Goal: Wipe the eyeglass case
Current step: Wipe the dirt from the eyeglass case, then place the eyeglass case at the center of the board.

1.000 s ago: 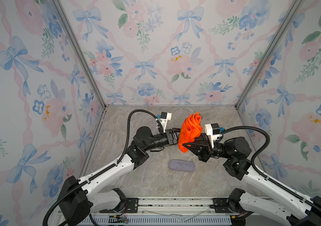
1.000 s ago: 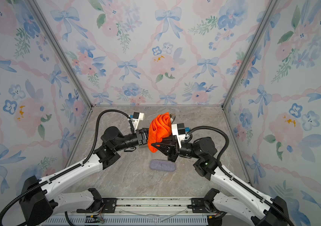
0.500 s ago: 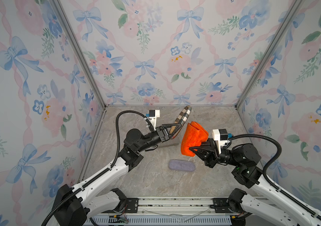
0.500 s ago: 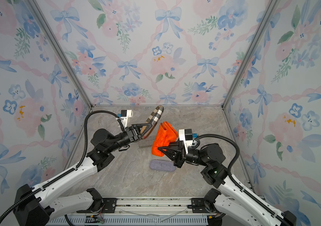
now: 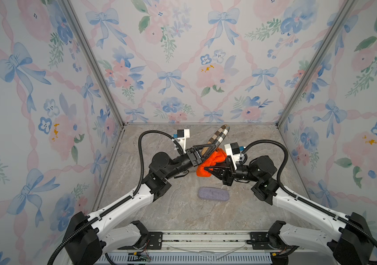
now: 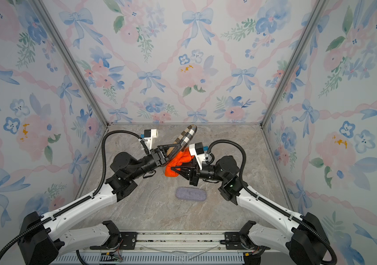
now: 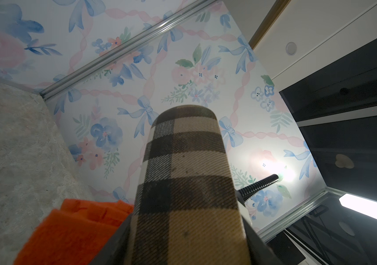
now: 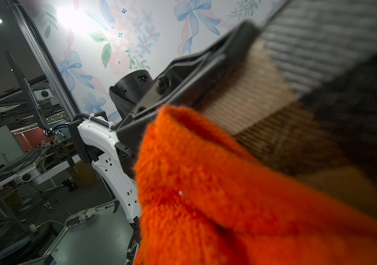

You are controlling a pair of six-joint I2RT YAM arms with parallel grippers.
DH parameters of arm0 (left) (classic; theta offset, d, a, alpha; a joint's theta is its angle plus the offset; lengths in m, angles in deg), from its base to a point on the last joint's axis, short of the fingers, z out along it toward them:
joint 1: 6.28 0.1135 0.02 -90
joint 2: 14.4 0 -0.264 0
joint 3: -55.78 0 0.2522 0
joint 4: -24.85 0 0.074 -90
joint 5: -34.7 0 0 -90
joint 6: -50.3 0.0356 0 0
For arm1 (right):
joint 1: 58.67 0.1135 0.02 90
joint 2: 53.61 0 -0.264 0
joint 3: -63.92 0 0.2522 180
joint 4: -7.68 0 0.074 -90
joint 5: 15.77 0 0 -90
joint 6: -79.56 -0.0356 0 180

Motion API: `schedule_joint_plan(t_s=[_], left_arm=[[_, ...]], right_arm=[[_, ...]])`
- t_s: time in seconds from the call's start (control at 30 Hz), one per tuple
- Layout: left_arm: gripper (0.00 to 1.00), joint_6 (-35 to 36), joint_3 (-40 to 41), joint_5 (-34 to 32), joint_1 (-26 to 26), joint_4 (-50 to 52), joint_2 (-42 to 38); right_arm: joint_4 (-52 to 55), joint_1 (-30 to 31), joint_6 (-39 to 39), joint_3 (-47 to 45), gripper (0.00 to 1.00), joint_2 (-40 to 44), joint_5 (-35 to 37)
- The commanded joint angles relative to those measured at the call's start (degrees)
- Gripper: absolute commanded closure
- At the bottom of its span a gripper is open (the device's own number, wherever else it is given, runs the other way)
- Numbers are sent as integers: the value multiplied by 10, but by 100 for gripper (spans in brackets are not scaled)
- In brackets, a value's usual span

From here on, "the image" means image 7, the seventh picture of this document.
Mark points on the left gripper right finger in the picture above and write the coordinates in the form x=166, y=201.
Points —
x=260, y=253

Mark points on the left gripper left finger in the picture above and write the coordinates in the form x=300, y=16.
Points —
x=114, y=251

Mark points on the orange microfiber cloth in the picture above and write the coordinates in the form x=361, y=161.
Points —
x=73, y=234

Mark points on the brown plaid eyeglass case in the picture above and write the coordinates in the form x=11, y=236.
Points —
x=186, y=209

